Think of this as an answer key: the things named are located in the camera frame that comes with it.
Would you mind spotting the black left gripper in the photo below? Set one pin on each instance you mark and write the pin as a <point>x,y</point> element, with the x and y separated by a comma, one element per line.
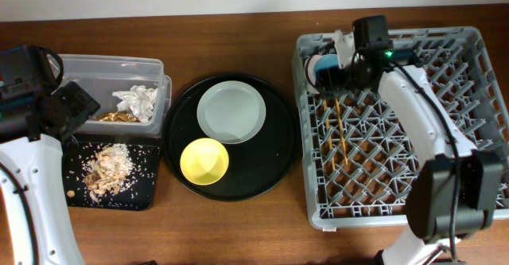
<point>82,103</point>

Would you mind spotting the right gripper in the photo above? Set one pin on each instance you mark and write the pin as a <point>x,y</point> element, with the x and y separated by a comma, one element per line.
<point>336,84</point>

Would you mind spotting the blue cup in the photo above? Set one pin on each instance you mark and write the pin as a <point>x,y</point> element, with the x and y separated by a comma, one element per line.
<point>327,71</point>

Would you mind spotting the wooden chopstick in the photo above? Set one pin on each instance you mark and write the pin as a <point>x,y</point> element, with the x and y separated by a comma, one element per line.
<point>330,144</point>
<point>341,130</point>

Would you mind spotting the gold brown snack wrapper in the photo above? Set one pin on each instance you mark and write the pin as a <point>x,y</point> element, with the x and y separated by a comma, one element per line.
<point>122,116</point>

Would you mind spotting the food scraps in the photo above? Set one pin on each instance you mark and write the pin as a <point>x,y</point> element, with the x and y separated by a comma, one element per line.
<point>107,172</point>

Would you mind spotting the white tissue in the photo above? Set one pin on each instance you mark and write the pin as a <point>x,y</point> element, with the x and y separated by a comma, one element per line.
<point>138,101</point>

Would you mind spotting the grey plate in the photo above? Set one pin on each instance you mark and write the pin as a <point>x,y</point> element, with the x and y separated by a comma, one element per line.
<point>231,112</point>

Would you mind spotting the yellow bowl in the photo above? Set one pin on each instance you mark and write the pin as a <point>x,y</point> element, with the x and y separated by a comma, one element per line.
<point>204,161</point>

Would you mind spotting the pink cup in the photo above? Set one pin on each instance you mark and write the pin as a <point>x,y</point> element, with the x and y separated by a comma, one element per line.
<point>312,65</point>

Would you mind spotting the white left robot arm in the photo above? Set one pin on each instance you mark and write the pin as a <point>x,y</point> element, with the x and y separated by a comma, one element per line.
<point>32,185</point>

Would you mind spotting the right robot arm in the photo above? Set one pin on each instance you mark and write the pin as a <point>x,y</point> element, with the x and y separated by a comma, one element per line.
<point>453,196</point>

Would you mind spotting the clear plastic waste bin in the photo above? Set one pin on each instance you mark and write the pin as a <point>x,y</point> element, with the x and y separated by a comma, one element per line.
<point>100,76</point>

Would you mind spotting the grey dishwasher rack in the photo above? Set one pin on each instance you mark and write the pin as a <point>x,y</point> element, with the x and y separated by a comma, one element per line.
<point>371,190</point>

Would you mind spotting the black rectangular tray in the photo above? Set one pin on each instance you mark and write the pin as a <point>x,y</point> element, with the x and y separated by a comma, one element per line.
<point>138,195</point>

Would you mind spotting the round black serving tray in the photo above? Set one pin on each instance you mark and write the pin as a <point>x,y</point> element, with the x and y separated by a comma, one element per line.
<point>255,166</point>

